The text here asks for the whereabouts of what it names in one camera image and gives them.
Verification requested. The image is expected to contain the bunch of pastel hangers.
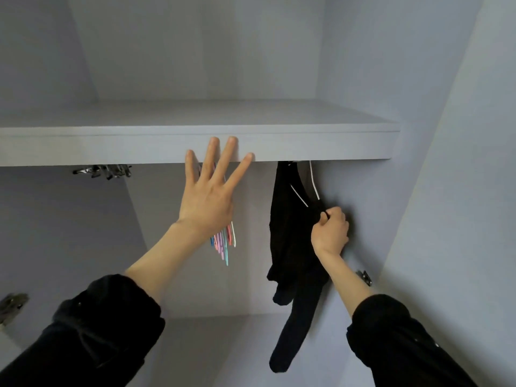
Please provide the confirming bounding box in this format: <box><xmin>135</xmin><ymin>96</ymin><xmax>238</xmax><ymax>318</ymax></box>
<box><xmin>210</xmin><ymin>220</ymin><xmax>238</xmax><ymax>267</ymax></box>

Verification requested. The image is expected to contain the cluster of metal clips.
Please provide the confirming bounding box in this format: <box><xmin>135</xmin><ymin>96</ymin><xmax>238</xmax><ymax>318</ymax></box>
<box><xmin>71</xmin><ymin>163</ymin><xmax>134</xmax><ymax>181</ymax></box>

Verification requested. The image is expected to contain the grey wardrobe shelf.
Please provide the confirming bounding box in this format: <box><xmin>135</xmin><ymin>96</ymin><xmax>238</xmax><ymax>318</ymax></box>
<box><xmin>0</xmin><ymin>99</ymin><xmax>402</xmax><ymax>168</ymax></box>

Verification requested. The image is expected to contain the light grey wardrobe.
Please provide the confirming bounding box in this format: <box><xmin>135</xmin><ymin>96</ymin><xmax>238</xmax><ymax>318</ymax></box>
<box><xmin>0</xmin><ymin>0</ymin><xmax>516</xmax><ymax>387</ymax></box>

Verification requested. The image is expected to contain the person's right hand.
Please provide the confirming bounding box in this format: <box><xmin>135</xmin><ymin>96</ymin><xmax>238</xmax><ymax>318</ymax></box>
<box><xmin>310</xmin><ymin>206</ymin><xmax>351</xmax><ymax>259</ymax></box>

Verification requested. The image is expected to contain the white wire hanger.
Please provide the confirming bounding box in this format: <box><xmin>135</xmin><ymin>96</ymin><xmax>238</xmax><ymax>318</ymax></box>
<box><xmin>289</xmin><ymin>161</ymin><xmax>332</xmax><ymax>218</ymax></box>

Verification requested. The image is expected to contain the person's left hand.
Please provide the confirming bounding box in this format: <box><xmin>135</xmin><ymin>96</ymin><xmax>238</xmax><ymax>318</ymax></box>
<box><xmin>177</xmin><ymin>137</ymin><xmax>256</xmax><ymax>242</ymax></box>

